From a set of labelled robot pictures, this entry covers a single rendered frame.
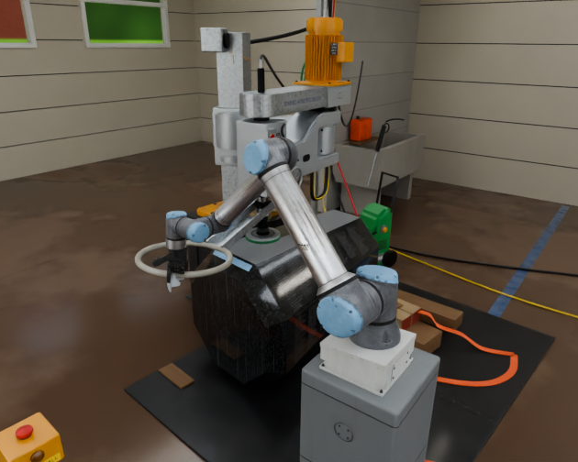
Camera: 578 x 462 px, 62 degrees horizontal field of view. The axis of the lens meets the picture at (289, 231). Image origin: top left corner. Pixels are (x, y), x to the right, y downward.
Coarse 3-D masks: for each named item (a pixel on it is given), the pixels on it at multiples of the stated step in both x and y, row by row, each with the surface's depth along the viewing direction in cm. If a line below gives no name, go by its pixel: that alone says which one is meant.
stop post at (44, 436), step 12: (24, 420) 123; (36, 420) 123; (0, 432) 119; (12, 432) 119; (36, 432) 119; (48, 432) 119; (0, 444) 116; (12, 444) 116; (24, 444) 116; (36, 444) 116; (48, 444) 117; (60, 444) 120; (0, 456) 116; (12, 456) 112; (24, 456) 113; (48, 456) 118; (60, 456) 120
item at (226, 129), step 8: (216, 120) 336; (224, 120) 332; (232, 120) 331; (288, 120) 324; (216, 128) 339; (224, 128) 334; (232, 128) 333; (216, 136) 341; (224, 136) 336; (232, 136) 335; (224, 144) 338; (232, 144) 337
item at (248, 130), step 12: (240, 120) 268; (252, 120) 269; (276, 120) 270; (240, 132) 270; (252, 132) 265; (276, 132) 267; (240, 144) 272; (240, 156) 275; (240, 168) 278; (240, 180) 280; (264, 192) 273
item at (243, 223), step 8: (248, 208) 287; (264, 208) 282; (272, 208) 289; (240, 216) 283; (248, 216) 286; (256, 216) 277; (264, 216) 284; (232, 224) 278; (240, 224) 280; (248, 224) 272; (256, 224) 278; (224, 232) 273; (232, 232) 274; (240, 232) 268; (208, 240) 264; (216, 240) 269; (224, 240) 269; (232, 240) 263
